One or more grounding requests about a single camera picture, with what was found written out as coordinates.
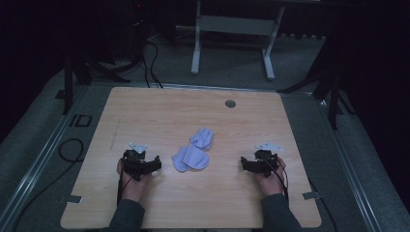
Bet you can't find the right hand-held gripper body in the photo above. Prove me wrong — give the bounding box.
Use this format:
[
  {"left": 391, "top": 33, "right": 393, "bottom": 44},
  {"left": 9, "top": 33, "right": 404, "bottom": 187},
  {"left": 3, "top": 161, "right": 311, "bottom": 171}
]
[{"left": 252, "top": 142, "right": 284, "bottom": 178}]

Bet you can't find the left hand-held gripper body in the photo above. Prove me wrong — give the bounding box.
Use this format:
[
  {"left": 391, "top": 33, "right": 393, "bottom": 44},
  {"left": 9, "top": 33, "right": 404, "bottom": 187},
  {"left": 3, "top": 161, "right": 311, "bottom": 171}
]
[{"left": 122, "top": 142, "right": 155, "bottom": 182}]

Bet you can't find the light purple sock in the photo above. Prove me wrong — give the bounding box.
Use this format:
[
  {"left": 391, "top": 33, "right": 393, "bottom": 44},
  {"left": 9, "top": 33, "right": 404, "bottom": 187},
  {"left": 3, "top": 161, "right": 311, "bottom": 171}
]
[
  {"left": 189, "top": 127, "right": 216, "bottom": 152},
  {"left": 182, "top": 143, "right": 211, "bottom": 171},
  {"left": 171, "top": 145, "right": 191, "bottom": 173}
]

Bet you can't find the person's right hand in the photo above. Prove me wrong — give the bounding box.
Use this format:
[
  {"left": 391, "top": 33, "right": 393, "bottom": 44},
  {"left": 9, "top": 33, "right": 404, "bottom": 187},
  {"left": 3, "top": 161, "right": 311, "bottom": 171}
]
[{"left": 255, "top": 157, "right": 287, "bottom": 197}]

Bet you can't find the person's left hand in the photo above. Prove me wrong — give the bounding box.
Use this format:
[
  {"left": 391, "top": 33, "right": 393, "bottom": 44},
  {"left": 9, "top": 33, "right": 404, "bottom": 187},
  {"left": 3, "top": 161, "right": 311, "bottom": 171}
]
[{"left": 116, "top": 159, "right": 153, "bottom": 204}]

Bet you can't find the black metal stand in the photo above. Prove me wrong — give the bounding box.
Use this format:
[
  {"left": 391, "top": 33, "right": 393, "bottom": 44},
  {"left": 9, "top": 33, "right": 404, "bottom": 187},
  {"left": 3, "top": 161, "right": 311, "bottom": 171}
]
[
  {"left": 276, "top": 18, "right": 357, "bottom": 131},
  {"left": 61, "top": 0, "right": 146, "bottom": 116}
]

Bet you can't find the right hand-held gripper cable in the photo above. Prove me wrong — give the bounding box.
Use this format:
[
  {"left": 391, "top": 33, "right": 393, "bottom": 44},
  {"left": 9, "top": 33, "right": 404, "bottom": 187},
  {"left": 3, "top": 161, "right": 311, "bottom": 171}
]
[{"left": 263, "top": 150, "right": 290, "bottom": 202}]

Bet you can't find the hand-held gripper cable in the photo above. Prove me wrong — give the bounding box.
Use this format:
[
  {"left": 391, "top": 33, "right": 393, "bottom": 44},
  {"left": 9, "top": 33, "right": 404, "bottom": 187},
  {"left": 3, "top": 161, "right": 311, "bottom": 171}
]
[
  {"left": 116, "top": 157, "right": 133, "bottom": 205},
  {"left": 263, "top": 150, "right": 290, "bottom": 202}
]

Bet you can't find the left hand-held gripper cable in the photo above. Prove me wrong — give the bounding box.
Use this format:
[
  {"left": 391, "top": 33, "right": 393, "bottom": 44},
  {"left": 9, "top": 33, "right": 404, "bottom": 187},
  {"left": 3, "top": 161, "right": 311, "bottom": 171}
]
[{"left": 116, "top": 157, "right": 133, "bottom": 205}]

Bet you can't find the black floor cable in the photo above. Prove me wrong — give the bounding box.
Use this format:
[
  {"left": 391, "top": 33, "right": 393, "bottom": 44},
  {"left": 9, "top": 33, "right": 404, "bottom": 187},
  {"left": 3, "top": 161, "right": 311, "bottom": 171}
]
[
  {"left": 307, "top": 177, "right": 338, "bottom": 232},
  {"left": 141, "top": 18, "right": 164, "bottom": 89},
  {"left": 11, "top": 137, "right": 85, "bottom": 225}
]

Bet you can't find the metal floor rail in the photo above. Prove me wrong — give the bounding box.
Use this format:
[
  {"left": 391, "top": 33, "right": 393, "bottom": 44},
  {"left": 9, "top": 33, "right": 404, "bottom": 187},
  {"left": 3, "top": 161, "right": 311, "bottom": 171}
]
[
  {"left": 317, "top": 96, "right": 385, "bottom": 232},
  {"left": 0, "top": 84, "right": 95, "bottom": 232}
]

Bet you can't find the white desk frame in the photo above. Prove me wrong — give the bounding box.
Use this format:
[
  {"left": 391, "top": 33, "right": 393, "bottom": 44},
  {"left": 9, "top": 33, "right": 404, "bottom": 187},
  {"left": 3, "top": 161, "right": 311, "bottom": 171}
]
[{"left": 175, "top": 0, "right": 286, "bottom": 81}]

